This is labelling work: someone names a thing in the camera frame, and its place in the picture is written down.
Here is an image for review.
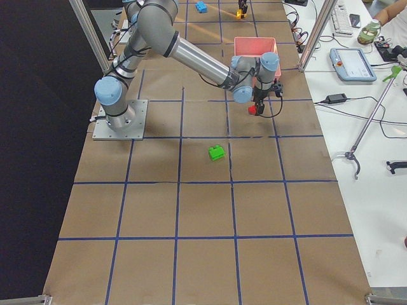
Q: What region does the green drink bottle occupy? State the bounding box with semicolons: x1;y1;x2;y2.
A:
357;19;382;45

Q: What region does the red toy block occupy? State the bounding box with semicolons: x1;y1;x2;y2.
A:
248;105;257;116

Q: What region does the black smartphone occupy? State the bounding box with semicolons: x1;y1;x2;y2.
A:
349;13;361;29

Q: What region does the green toy block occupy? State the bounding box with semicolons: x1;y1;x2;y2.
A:
208;144;225;161

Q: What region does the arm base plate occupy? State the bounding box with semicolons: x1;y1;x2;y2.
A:
92;100;148;140

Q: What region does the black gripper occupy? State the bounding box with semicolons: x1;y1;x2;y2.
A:
253;88;270;114

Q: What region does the pink plastic box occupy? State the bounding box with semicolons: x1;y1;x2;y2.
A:
230;37;278;70

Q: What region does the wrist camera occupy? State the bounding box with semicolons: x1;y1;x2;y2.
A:
270;81;284;98

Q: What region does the blue toy block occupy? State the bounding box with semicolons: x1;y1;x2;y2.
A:
195;1;207;13

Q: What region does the green handled reacher tool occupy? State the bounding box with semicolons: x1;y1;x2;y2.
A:
330;65;403;180

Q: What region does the teach pendant tablet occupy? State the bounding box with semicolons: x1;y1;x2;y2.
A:
329;48;376;82

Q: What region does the white keyboard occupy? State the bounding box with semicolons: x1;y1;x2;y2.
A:
331;1;354;37

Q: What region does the aluminium frame post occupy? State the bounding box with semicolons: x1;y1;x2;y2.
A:
298;0;337;72

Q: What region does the black power adapter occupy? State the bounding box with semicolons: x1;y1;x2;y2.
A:
325;93;348;104

